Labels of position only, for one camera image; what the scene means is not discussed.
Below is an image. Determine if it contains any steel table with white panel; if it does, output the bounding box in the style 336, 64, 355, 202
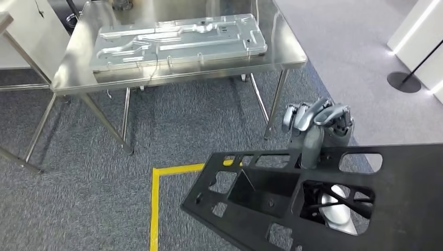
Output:
0, 0, 72, 174

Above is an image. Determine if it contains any stainless steel workbench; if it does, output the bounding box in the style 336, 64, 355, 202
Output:
50, 0, 308, 156

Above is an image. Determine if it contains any black perforated plastic part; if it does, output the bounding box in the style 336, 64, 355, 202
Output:
180, 143, 443, 251

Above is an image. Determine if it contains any black stanchion post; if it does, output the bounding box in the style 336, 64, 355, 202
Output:
387, 41, 443, 94

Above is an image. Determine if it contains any grooved metal plate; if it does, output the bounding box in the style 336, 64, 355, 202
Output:
90, 13, 268, 73

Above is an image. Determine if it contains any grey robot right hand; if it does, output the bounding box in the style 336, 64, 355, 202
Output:
282, 97, 354, 170

